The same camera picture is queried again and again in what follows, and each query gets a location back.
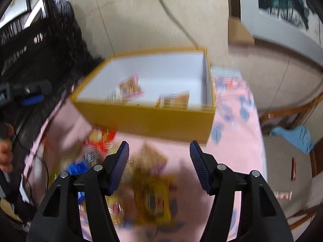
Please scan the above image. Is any pink bag of crackers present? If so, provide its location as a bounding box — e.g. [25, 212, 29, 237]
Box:
[105, 75, 145, 105]

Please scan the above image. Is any purple snack packet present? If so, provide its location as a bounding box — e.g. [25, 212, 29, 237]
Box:
[155, 91, 189, 110]

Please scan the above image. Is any person's left hand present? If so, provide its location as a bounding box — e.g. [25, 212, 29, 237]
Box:
[0, 124, 14, 173]

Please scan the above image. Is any white red wrapper on floor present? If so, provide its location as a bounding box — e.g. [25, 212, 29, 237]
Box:
[273, 191, 292, 201]

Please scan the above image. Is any black carved wooden sofa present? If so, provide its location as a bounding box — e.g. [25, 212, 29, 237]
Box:
[1, 0, 103, 159]

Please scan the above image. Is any blue snack packet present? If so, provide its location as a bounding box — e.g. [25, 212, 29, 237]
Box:
[65, 160, 90, 204]

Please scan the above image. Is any red cookie packet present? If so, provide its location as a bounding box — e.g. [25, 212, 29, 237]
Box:
[83, 127, 116, 153]

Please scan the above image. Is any framed picture on left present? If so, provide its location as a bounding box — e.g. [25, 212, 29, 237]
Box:
[0, 0, 32, 28]

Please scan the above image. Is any peanut snack bag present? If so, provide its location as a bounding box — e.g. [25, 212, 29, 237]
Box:
[105, 173, 176, 227]

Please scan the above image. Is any blue cloth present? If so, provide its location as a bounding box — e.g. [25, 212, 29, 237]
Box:
[269, 126, 314, 154]

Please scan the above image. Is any pink patterned tablecloth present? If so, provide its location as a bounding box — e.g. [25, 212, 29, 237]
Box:
[23, 66, 267, 241]

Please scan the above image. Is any wooden chair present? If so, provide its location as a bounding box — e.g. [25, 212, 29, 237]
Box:
[260, 94, 322, 237]

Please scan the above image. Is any yellow cardboard box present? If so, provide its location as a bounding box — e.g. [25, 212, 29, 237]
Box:
[70, 48, 216, 144]

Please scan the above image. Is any small cardboard box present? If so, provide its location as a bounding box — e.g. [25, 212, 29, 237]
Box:
[228, 17, 255, 45]

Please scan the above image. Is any framed ink painting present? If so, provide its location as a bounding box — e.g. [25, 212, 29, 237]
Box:
[229, 0, 322, 66]

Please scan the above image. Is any black cable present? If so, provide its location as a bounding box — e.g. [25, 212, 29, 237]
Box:
[15, 135, 50, 204]

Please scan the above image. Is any grey power cable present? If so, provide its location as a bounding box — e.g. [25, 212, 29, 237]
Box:
[155, 0, 203, 50]

